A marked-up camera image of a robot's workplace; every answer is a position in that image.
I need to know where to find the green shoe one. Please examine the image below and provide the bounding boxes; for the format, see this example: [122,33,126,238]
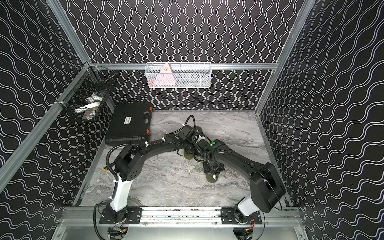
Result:
[206,174,219,183]
[184,126,203,160]

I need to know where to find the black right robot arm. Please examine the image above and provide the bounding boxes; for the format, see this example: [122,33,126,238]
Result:
[198,140,286,223]

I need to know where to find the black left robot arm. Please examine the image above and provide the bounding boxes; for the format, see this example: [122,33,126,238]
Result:
[104,125,203,223]

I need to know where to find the black tool case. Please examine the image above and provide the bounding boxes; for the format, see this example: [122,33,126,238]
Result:
[105,102,153,147]

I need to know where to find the pink triangle card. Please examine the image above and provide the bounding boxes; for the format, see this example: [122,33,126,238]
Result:
[154,63,176,87]

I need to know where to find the white items in black basket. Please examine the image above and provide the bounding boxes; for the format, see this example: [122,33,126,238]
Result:
[74,93,103,120]

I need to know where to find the white wire basket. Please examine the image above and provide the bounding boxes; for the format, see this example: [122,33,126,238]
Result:
[145,62,212,89]

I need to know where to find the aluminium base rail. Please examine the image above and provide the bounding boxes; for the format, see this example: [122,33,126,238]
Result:
[59,206,301,227]

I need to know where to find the black wire basket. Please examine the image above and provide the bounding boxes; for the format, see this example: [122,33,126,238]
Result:
[58,65,118,121]

